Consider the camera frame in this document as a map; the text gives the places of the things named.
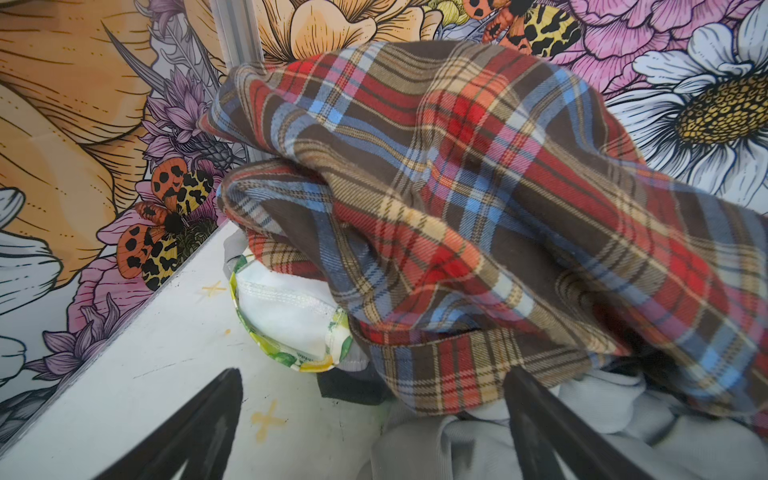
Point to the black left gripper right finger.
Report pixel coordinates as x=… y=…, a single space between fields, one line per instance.
x=547 y=434

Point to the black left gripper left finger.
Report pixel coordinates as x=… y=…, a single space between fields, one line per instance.
x=195 y=442

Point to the red brown plaid cloth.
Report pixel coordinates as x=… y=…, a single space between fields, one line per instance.
x=473 y=210

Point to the grey cloth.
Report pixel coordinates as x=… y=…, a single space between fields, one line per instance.
x=654 y=430

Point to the white cloth with green trim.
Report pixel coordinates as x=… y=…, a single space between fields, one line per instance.
x=294 y=320

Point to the aluminium corner post left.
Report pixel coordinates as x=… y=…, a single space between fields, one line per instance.
x=237 y=30

